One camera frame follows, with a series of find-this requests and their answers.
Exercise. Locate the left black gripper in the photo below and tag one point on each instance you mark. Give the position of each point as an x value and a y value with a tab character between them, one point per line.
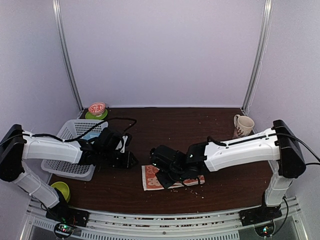
128	162

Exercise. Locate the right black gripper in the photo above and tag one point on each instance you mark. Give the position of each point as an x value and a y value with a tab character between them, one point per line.
166	183

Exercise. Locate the beige bunny print towel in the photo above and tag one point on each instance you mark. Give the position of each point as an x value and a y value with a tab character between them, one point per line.
151	183

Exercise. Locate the white plastic basket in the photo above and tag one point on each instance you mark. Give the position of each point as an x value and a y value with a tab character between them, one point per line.
67	163

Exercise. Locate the blue polka dot towel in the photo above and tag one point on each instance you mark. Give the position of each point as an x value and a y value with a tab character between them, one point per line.
90	136

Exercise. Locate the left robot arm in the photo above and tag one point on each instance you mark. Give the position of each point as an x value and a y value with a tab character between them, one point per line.
18	146

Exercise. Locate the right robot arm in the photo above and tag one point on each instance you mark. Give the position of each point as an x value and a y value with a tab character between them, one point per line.
277	144

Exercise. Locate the green saucer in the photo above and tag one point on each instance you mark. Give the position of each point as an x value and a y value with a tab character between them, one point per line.
90	116

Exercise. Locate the red patterned small bowl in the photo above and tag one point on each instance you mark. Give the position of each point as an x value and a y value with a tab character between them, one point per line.
97	108

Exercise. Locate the lime green bowl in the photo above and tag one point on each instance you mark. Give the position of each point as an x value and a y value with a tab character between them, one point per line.
63	188

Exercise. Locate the beige patterned mug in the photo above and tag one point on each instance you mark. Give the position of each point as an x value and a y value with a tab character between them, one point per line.
243	125

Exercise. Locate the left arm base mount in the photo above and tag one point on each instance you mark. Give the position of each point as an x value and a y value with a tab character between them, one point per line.
70	216

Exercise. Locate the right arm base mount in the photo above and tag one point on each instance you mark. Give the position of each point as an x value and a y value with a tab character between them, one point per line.
258	215

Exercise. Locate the left aluminium frame post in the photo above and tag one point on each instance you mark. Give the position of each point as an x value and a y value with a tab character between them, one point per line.
56	4

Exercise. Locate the aluminium frame post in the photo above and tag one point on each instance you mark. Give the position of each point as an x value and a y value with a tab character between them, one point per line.
261	48
56	4

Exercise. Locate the front aluminium rail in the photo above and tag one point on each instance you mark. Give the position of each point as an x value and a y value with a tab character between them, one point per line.
221	225

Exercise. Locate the right aluminium frame post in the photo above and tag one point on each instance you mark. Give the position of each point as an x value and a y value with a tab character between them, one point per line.
261	48

